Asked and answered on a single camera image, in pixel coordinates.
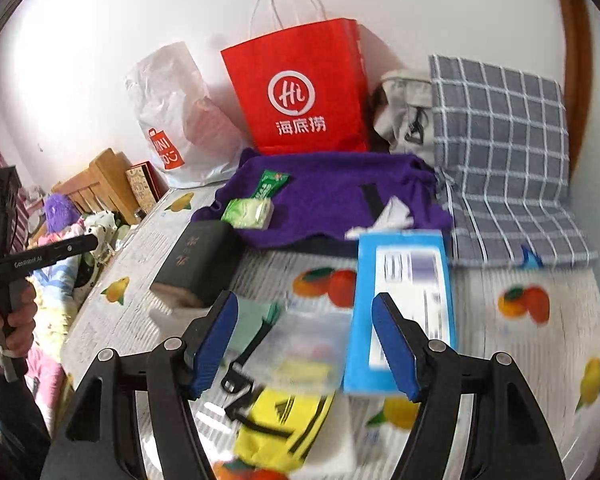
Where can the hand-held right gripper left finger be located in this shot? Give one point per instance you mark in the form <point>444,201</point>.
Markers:
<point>215,345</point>

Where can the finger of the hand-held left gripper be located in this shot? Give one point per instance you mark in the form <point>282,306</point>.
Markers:
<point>75,246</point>

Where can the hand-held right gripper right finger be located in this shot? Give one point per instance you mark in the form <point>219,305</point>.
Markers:
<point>395,345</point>

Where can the mint green cloth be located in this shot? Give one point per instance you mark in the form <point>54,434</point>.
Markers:
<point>250,320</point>

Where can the white sponge block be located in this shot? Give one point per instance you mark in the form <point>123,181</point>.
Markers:
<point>347,440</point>

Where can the light green tissue pack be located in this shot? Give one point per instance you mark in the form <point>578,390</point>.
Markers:
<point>247,212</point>

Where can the green sachet packet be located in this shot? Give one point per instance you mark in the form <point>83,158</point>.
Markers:
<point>270,185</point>

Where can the person's left forearm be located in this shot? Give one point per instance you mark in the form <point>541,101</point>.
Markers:
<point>10,410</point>

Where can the person's left hand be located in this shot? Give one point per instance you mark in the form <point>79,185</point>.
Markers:
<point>25,320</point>

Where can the purple plush toy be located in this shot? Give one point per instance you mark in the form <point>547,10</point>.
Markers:
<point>62,210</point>

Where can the printed bedding pile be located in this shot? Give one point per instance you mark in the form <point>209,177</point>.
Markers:
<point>55,280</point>

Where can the wooden bed headboard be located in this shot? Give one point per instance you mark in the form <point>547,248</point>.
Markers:
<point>105,175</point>

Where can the blue tissue pack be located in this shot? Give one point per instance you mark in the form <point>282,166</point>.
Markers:
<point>415,270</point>

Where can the black rectangular box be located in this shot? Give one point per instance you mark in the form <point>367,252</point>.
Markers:
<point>200,260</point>

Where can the brown patterned box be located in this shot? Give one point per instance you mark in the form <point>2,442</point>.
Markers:
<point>142,185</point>

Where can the fruit print tablecloth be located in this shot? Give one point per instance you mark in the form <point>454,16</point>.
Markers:
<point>505,360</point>

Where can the small blue fabric piece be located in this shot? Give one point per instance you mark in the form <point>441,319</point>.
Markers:
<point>530,257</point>

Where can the purple towel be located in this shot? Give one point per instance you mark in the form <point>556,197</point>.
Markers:
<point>325,185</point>

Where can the white plastic shopping bag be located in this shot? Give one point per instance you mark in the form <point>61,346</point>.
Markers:
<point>170,90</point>

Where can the grey checked cushion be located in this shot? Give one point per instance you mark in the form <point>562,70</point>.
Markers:
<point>500,135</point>

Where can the grey fabric bag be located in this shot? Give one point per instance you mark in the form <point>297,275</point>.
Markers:
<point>395,105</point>

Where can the red paper shopping bag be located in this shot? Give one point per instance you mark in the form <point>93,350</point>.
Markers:
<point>300,60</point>

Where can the brown wooden door frame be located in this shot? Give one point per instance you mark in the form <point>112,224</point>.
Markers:
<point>572,35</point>

